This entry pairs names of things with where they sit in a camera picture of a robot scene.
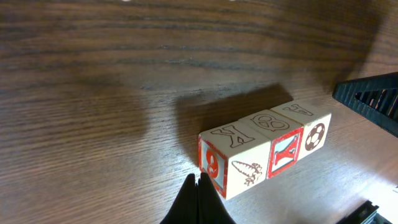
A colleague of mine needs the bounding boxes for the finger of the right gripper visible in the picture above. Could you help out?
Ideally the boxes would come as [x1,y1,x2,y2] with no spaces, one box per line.
[332,72,397,136]
[336,200,392,224]

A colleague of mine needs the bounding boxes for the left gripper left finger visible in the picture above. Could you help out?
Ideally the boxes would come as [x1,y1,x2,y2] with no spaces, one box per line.
[160,174,197,224]

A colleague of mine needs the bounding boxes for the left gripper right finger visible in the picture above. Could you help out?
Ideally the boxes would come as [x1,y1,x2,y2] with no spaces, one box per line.
[198,172,236,224]

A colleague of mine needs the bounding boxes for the red Y wooden block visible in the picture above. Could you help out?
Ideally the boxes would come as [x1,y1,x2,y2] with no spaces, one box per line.
[198,121,271,200]
[240,110,303,179]

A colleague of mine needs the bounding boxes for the soccer ball wooden block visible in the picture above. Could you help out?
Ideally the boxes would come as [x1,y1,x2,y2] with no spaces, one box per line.
[271,100,331,160]

